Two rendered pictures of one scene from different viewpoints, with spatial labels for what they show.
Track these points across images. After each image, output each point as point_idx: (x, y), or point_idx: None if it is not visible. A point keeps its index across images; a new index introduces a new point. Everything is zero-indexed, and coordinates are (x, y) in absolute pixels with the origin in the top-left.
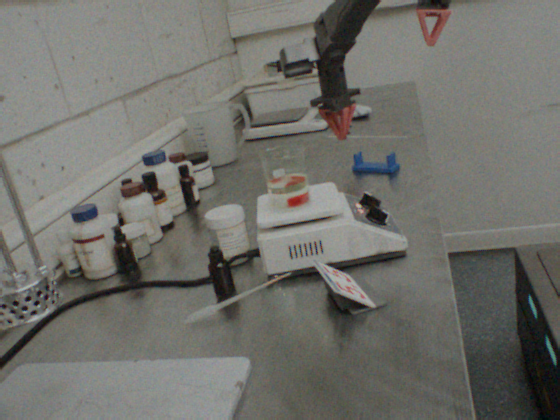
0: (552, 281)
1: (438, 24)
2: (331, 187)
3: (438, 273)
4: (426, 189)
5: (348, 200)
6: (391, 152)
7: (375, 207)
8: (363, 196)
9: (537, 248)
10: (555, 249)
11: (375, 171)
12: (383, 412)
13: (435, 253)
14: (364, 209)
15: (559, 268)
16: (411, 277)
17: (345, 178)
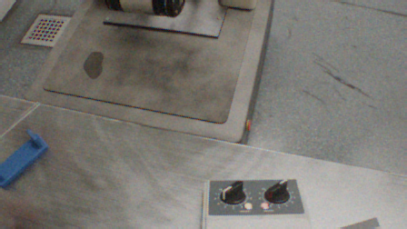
0: (91, 97)
1: None
2: (231, 224)
3: (333, 170)
4: (129, 130)
5: (233, 213)
6: (27, 132)
7: (277, 188)
8: (228, 195)
9: (38, 86)
10: (50, 76)
11: (30, 164)
12: None
13: (296, 163)
14: (250, 202)
15: (76, 85)
16: (335, 192)
17: (24, 202)
